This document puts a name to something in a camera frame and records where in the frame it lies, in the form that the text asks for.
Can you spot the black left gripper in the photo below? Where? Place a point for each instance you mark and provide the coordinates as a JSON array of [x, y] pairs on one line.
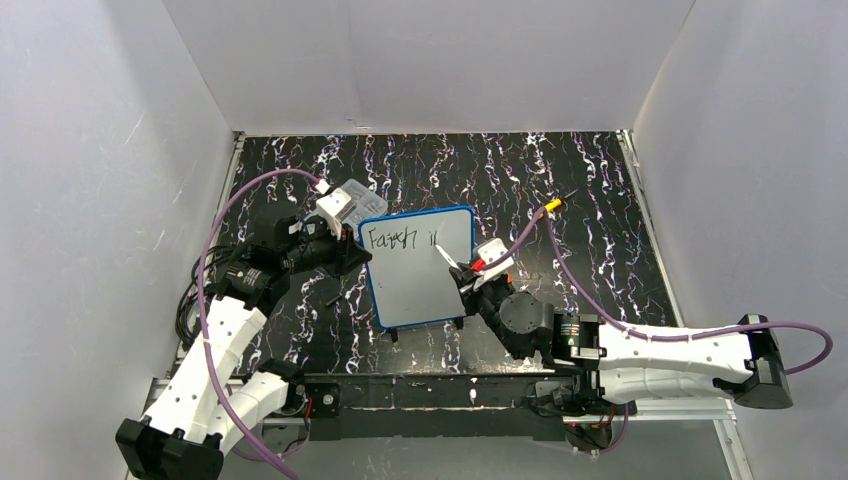
[[342, 249]]

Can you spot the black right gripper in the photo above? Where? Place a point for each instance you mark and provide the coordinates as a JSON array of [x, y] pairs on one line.
[[477, 287]]

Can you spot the black marker cap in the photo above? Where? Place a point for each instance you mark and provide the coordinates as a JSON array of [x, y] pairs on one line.
[[333, 301]]

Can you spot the white marker pen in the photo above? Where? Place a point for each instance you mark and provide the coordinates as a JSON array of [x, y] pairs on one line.
[[447, 257]]

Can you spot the blue framed whiteboard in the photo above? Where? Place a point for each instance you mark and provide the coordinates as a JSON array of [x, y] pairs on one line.
[[408, 275]]

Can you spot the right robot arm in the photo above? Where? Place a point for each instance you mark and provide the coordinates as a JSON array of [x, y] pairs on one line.
[[618, 364]]

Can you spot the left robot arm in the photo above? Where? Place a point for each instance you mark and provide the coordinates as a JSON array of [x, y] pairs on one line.
[[187, 432]]

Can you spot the clear plastic screw box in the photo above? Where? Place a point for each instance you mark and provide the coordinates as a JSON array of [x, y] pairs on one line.
[[364, 204]]

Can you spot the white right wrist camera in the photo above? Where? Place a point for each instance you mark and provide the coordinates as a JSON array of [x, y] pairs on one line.
[[490, 260]]

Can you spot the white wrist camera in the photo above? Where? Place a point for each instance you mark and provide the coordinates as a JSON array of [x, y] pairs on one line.
[[333, 208], [490, 260]]

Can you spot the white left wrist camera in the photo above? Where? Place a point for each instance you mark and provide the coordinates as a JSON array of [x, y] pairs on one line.
[[333, 208]]

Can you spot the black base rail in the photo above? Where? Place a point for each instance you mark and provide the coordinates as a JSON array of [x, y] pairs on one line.
[[541, 406]]

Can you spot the yellow handled tool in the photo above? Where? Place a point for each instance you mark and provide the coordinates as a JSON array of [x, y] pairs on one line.
[[554, 204]]

